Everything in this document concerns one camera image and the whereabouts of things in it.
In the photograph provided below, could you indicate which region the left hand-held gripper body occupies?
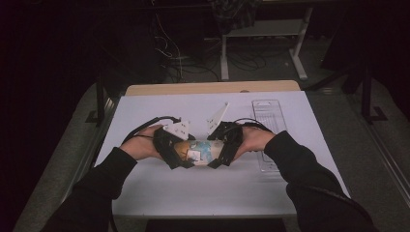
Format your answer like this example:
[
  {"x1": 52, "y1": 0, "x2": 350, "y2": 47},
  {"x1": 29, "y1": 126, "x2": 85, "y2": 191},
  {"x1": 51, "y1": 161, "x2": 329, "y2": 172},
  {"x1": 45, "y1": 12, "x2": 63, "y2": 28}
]
[{"x1": 153, "y1": 120, "x2": 191, "y2": 170}]

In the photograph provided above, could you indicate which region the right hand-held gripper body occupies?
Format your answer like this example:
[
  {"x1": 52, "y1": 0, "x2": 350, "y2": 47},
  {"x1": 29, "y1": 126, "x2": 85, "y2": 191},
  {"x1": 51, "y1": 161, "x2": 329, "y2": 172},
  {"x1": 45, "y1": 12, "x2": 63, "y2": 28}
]
[{"x1": 206, "y1": 101, "x2": 245, "y2": 167}]

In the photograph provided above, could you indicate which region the printed orange phone case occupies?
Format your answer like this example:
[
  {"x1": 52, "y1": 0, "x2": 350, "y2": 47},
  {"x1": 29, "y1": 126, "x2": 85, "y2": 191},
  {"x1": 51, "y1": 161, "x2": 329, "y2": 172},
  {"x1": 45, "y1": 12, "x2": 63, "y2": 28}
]
[{"x1": 173, "y1": 138, "x2": 225, "y2": 167}]

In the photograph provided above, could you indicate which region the person's right hand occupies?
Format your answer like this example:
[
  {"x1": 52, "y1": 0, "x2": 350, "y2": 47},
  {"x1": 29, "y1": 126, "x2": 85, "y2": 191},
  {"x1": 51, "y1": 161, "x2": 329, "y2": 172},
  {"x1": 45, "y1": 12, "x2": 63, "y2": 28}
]
[{"x1": 233, "y1": 125, "x2": 277, "y2": 160}]

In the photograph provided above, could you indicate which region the person's left hand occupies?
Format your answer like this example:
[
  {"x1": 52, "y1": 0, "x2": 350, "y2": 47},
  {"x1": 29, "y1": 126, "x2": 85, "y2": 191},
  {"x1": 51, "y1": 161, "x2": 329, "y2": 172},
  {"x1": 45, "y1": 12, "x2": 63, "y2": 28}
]
[{"x1": 119, "y1": 125, "x2": 165, "y2": 161}]

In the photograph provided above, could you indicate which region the clear plastic box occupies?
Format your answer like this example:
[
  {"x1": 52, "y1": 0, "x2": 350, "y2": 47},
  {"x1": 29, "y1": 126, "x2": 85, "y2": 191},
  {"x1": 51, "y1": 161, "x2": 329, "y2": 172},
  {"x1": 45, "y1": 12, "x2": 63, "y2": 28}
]
[{"x1": 250, "y1": 99, "x2": 290, "y2": 174}]

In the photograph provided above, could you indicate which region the light wooden board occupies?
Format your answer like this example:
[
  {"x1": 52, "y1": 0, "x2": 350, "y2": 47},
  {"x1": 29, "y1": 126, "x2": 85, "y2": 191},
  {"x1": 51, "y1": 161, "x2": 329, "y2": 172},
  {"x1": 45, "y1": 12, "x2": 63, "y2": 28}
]
[{"x1": 125, "y1": 79, "x2": 302, "y2": 97}]

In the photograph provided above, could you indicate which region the black metal stand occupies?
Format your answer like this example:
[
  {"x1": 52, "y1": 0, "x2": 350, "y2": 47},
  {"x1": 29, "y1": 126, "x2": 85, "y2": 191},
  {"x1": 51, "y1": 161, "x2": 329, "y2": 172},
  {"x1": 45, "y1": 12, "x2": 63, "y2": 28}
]
[
  {"x1": 360, "y1": 62, "x2": 389, "y2": 126},
  {"x1": 85, "y1": 72, "x2": 125, "y2": 128}
]

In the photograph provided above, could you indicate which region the dark plaid cloth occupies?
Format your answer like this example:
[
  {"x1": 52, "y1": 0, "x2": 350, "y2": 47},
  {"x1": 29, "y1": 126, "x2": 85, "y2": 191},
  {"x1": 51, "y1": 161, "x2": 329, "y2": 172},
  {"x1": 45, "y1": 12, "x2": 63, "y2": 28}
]
[{"x1": 209, "y1": 0, "x2": 263, "y2": 35}]

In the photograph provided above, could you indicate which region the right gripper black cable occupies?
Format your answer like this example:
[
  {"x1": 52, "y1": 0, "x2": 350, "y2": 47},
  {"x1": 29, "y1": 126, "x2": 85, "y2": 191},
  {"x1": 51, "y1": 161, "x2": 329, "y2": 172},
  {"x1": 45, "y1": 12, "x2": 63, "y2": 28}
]
[{"x1": 231, "y1": 117, "x2": 274, "y2": 133}]

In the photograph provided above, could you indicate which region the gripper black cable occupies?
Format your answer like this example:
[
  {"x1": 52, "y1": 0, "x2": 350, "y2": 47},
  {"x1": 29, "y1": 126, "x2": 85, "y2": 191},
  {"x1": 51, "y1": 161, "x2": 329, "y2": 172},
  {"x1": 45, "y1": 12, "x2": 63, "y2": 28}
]
[
  {"x1": 231, "y1": 117, "x2": 274, "y2": 133},
  {"x1": 121, "y1": 115, "x2": 182, "y2": 146}
]

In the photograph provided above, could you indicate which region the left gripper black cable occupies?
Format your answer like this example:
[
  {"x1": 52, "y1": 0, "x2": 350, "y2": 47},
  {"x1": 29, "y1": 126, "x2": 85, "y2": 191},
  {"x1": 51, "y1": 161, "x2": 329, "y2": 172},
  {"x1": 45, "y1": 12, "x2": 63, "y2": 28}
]
[{"x1": 121, "y1": 115, "x2": 182, "y2": 146}]

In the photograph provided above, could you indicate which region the tangle of floor cables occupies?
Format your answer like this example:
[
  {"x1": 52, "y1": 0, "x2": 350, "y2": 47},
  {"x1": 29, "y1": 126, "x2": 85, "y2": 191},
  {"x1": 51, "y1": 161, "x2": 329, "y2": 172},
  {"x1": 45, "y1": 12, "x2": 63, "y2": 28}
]
[{"x1": 150, "y1": 0, "x2": 223, "y2": 84}]

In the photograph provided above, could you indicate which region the silver metal rail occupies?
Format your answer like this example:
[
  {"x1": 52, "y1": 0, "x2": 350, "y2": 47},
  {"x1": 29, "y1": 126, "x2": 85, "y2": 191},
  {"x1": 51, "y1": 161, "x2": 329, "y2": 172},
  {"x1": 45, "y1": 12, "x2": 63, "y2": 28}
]
[
  {"x1": 47, "y1": 96, "x2": 121, "y2": 232},
  {"x1": 346, "y1": 95, "x2": 410, "y2": 209}
]

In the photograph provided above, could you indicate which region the white metal desk frame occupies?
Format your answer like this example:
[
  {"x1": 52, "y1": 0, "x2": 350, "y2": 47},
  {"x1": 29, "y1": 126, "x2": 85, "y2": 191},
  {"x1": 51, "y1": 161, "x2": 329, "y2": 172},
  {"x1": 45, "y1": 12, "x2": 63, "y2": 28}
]
[{"x1": 206, "y1": 6, "x2": 314, "y2": 81}]

